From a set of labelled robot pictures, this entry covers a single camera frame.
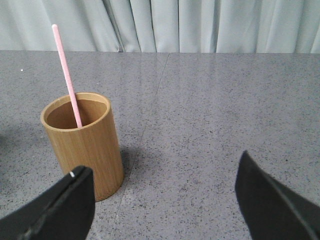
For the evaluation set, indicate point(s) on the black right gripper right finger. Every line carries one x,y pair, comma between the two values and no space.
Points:
271,210

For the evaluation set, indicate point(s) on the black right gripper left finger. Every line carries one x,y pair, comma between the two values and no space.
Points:
63,212

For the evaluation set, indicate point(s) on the bamboo cylindrical holder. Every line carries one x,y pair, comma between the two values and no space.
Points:
94,145

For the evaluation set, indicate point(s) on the pale green curtain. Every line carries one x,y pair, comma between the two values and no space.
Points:
163,26

